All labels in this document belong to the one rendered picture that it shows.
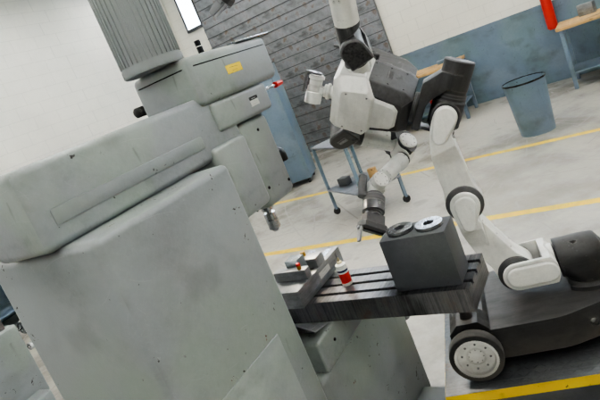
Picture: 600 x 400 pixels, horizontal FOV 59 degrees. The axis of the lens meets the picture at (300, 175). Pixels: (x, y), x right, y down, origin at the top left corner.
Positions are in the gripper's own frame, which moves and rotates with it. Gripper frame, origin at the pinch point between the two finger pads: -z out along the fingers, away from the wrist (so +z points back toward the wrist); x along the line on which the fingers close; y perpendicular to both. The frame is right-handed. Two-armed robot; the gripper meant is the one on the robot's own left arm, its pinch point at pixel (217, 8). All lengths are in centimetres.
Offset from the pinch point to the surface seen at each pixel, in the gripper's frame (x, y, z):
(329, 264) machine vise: 4, -92, -51
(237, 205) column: -47, -46, -38
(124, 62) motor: -29.9, 7.1, -28.9
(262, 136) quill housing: -3.3, -39.8, -25.4
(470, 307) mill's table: -41, -121, -21
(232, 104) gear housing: -14.6, -25.0, -21.0
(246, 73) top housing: -3.6, -21.9, -11.2
